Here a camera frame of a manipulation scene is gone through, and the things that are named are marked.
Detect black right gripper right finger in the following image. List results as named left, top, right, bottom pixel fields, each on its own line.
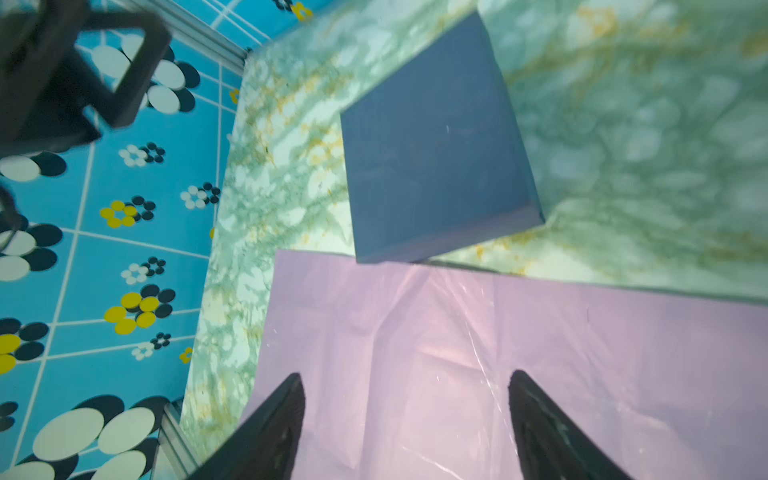
left=508, top=370, right=630, bottom=480

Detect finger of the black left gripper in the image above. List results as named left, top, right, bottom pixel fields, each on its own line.
left=80, top=11, right=171, bottom=128

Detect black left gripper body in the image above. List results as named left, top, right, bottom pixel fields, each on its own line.
left=1, top=1, right=101, bottom=157

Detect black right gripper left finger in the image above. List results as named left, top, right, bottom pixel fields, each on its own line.
left=189, top=373, right=306, bottom=480

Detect purple wrapping paper sheet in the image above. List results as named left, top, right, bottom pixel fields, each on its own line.
left=245, top=250, right=767, bottom=479

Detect dark blue gift box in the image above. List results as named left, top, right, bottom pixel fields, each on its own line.
left=340, top=13, right=545, bottom=264

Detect aluminium frame post left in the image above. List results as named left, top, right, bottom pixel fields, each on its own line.
left=124, top=0, right=248, bottom=75

